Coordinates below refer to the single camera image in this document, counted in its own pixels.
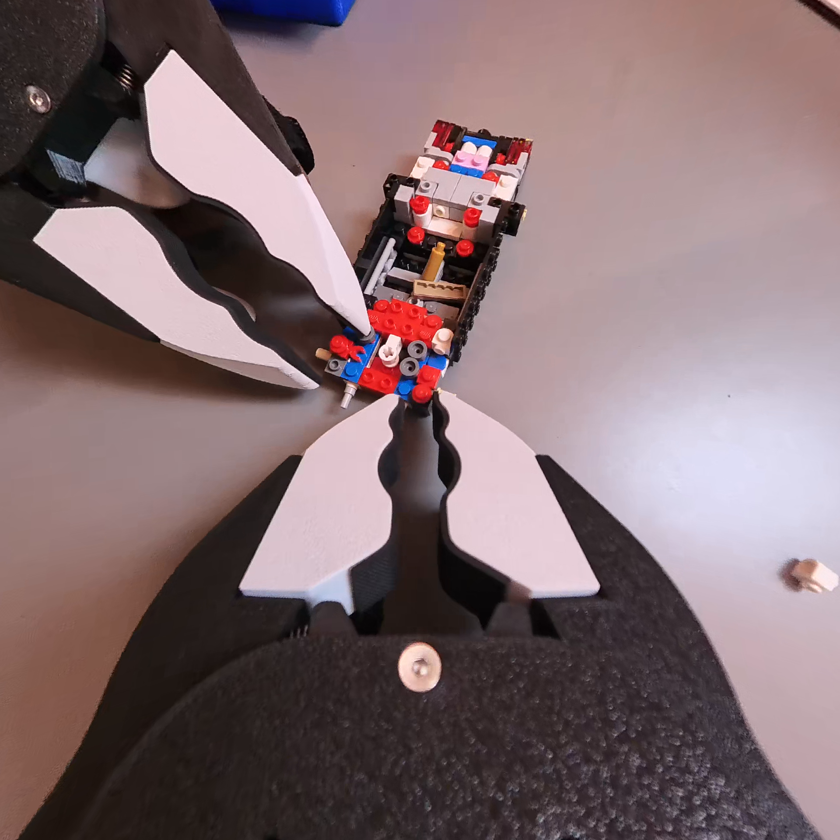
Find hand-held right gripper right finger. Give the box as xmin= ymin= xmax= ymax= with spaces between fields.
xmin=440 ymin=392 xmax=602 ymax=623

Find small white lego piece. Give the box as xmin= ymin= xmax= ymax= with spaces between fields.
xmin=785 ymin=557 xmax=838 ymax=594

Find partly built lego car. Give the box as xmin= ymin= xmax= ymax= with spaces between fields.
xmin=319 ymin=119 xmax=535 ymax=408

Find blue plastic bin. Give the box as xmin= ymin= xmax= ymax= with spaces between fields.
xmin=210 ymin=0 xmax=355 ymax=27

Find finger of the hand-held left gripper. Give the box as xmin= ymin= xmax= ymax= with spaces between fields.
xmin=140 ymin=49 xmax=378 ymax=338
xmin=32 ymin=201 xmax=324 ymax=392

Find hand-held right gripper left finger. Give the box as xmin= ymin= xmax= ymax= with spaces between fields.
xmin=238 ymin=394 xmax=400 ymax=620

